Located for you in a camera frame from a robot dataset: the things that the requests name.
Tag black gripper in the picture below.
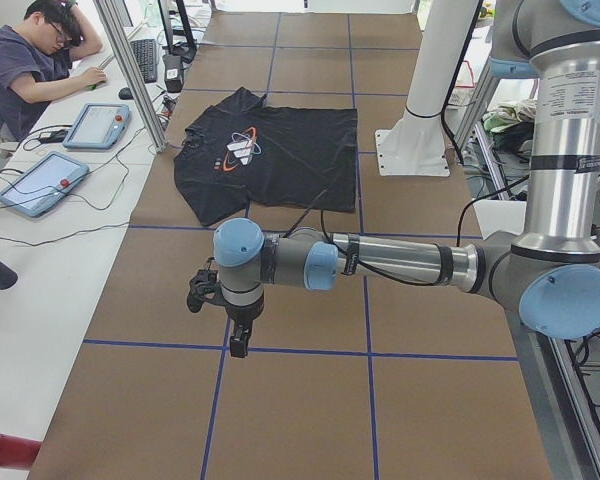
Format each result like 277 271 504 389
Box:
226 302 258 357

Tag black printed t-shirt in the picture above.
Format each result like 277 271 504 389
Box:
174 87 358 226

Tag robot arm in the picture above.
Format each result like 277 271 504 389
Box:
247 13 522 365

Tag near teach pendant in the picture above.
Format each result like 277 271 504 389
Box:
0 152 90 218

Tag teach pendant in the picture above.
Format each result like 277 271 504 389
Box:
0 152 90 218
62 103 131 150

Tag far teach pendant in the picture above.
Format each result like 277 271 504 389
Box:
62 103 131 150

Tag red tube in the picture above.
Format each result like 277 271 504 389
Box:
0 433 42 471

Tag black computer mouse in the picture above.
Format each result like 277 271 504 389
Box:
118 87 133 100

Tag black keyboard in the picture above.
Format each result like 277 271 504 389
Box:
130 38 158 83

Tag seated person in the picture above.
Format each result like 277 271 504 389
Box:
0 1 107 141

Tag white camera post base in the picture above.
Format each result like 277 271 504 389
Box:
375 0 481 177

